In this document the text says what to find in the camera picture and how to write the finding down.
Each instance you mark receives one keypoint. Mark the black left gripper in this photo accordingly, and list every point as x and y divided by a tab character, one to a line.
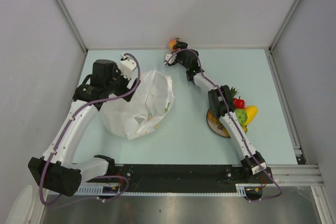
125	89

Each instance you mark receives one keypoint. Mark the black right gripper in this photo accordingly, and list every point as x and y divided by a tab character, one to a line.
179	45

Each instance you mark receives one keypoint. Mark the orange pink fake peach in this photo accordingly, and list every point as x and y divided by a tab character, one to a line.
172	43

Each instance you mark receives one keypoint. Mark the white plastic bag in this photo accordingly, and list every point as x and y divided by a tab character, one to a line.
143	114

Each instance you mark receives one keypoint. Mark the orange fake pineapple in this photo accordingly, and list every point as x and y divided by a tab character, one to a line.
234	92

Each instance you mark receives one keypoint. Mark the red fake pepper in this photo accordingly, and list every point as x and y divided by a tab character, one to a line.
239	103

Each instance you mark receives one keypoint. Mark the green fake fruit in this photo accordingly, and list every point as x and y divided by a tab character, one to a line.
242	116

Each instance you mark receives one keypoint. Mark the yellow fake mango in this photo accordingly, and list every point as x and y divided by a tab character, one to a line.
251	112

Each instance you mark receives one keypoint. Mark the orange green fake papaya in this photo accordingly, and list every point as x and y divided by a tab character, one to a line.
244	128

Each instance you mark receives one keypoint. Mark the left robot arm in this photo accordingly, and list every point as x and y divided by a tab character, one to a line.
55	169

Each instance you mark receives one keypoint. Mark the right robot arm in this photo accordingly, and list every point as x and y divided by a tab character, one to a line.
221	105

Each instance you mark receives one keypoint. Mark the round printed plate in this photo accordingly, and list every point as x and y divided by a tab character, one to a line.
215	125

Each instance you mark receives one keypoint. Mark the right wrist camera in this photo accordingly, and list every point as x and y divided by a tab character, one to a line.
169	58

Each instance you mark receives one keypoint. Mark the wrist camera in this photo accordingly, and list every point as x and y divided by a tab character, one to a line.
127	66
169	58

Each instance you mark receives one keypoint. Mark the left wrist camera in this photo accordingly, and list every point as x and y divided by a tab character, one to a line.
127	66

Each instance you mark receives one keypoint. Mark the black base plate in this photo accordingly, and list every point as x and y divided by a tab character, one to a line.
188	175

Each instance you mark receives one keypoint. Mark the left aluminium corner post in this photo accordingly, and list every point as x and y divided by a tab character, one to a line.
60	4

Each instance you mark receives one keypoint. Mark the aluminium corner post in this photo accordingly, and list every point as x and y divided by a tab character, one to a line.
60	4
285	23

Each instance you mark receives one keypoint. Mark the white slotted cable duct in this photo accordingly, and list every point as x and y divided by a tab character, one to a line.
218	189

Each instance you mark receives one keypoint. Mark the right aluminium corner post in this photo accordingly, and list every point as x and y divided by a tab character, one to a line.
285	23

